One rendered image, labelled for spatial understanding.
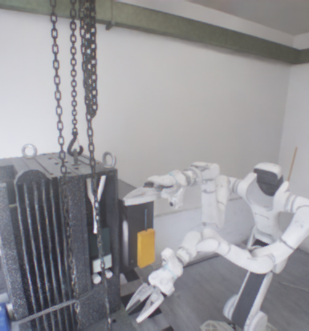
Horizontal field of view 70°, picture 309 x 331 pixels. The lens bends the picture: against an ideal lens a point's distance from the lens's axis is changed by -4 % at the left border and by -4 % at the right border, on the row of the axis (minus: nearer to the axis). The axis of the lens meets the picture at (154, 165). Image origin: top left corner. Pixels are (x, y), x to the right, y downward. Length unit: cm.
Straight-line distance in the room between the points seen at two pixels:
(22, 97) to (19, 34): 45
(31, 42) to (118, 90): 75
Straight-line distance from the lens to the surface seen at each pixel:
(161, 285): 92
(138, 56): 225
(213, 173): 94
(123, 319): 126
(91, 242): 104
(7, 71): 205
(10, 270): 95
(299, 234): 117
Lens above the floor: 184
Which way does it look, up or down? 14 degrees down
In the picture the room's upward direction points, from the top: 1 degrees clockwise
